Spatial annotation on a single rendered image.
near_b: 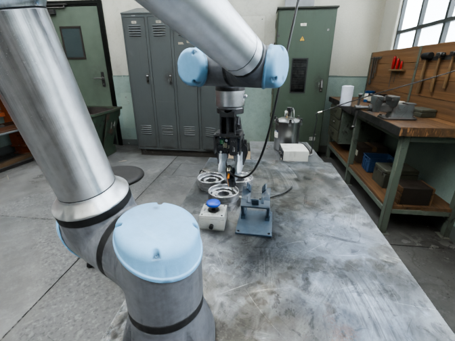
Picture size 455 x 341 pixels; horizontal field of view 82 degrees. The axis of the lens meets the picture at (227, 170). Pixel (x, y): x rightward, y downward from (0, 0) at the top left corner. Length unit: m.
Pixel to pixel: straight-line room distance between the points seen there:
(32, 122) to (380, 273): 0.70
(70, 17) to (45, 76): 4.59
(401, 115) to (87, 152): 2.24
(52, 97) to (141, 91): 3.55
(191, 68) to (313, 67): 3.24
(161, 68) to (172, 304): 3.53
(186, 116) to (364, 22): 2.64
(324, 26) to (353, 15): 0.57
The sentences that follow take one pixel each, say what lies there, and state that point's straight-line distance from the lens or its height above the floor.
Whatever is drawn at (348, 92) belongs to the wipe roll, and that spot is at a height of 1.00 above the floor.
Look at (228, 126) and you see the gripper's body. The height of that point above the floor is 1.09.
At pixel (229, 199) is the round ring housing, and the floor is 0.83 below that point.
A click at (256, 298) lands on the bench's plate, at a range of 0.58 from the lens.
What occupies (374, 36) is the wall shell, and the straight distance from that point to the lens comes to 4.31.
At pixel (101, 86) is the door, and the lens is 4.75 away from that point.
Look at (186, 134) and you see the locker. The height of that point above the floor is 0.34.
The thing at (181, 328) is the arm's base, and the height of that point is 0.88.
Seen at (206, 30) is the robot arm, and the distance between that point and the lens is 0.38.
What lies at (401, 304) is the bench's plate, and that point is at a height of 0.80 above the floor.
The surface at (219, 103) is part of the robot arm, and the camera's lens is 0.67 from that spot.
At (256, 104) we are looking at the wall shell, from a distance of 4.07.
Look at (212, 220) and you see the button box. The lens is 0.74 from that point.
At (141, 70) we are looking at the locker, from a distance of 3.89.
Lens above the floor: 1.23
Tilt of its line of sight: 22 degrees down
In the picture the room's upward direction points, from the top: straight up
